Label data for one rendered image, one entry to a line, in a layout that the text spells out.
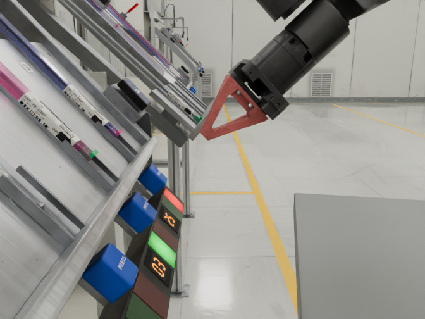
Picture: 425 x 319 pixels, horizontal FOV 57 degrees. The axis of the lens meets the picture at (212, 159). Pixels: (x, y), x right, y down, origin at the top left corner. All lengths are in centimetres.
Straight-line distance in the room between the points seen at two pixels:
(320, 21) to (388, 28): 828
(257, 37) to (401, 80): 306
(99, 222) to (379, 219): 48
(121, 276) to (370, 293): 28
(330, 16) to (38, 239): 36
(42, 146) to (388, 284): 38
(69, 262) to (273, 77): 31
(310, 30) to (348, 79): 800
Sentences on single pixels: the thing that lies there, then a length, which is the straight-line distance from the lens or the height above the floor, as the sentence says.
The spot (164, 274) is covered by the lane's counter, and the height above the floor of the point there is 65.
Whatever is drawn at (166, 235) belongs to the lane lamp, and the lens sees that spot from 43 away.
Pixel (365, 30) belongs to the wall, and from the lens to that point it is 856.
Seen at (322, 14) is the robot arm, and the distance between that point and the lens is 47.
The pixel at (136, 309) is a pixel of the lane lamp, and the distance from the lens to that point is 31.
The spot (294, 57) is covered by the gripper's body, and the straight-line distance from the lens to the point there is 46.
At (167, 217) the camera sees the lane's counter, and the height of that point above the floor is 66.
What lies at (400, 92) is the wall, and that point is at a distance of 890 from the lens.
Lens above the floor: 84
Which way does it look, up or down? 14 degrees down
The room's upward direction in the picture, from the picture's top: straight up
